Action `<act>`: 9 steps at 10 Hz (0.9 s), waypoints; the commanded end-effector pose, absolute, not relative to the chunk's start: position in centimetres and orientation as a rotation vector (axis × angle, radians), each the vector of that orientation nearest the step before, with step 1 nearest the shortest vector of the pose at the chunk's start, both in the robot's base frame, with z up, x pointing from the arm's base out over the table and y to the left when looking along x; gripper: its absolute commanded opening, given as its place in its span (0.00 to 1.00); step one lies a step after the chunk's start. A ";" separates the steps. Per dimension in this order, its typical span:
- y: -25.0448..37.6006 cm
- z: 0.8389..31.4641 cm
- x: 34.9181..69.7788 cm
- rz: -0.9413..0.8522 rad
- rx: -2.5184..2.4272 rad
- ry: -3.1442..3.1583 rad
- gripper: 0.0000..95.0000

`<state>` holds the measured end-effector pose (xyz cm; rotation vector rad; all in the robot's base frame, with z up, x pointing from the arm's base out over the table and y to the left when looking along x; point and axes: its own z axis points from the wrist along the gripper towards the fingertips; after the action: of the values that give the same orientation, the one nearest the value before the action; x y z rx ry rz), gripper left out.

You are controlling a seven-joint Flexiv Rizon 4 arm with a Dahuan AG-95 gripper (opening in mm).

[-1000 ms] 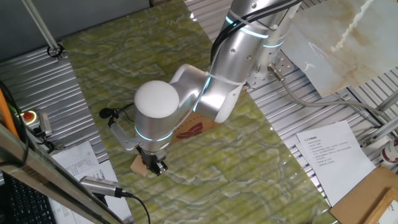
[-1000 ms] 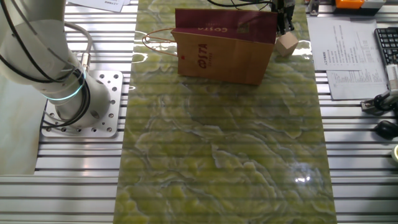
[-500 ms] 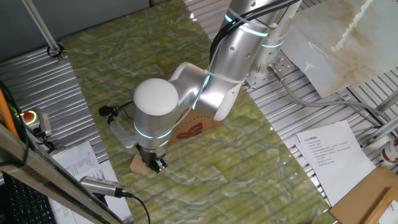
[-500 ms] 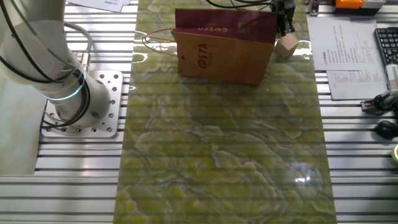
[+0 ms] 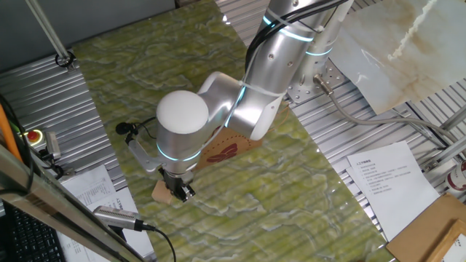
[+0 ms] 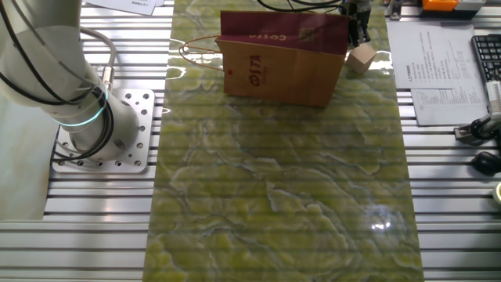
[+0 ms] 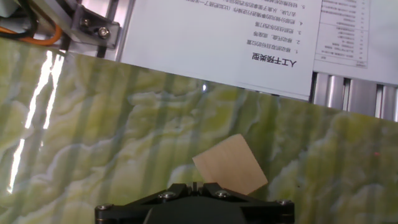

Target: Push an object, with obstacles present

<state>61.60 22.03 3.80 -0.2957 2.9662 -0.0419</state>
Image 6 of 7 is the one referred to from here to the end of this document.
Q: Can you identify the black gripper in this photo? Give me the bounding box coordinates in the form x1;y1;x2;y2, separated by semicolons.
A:
344;0;373;49

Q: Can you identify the small wooden cube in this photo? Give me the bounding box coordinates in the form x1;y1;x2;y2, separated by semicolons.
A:
345;42;378;75

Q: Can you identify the Costa kraft maroon paper bag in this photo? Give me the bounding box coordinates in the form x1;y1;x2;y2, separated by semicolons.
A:
178;9;351;108

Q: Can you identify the titled instruction paper sheet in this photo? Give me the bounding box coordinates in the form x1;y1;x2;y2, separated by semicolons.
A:
84;0;157;16
386;19;487;90

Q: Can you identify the orange grey device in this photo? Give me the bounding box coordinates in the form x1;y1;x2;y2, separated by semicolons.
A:
416;0;487;20

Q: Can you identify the black keyboard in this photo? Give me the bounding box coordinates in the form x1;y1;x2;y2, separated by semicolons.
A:
470;34;501;85

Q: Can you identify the green marble pattern mat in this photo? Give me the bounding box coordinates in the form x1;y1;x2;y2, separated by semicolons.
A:
141;0;426;282

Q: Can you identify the small metal bracket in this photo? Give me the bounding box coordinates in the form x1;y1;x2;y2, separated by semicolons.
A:
387;0;404;21

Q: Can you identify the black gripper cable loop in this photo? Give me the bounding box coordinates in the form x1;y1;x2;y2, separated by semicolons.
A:
256;0;348;13

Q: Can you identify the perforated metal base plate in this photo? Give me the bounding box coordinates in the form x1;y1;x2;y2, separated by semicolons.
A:
52;88;157;174

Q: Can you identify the grey base cable with connector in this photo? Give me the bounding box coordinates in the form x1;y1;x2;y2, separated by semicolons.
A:
79;26;118;93

